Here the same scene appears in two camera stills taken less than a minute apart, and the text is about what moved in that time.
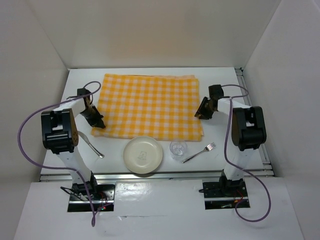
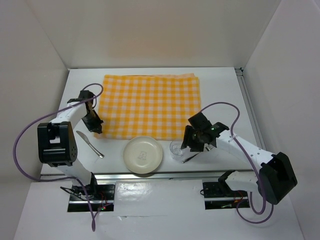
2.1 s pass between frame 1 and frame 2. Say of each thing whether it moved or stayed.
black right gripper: moved
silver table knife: stayed
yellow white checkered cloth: stayed
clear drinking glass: stayed
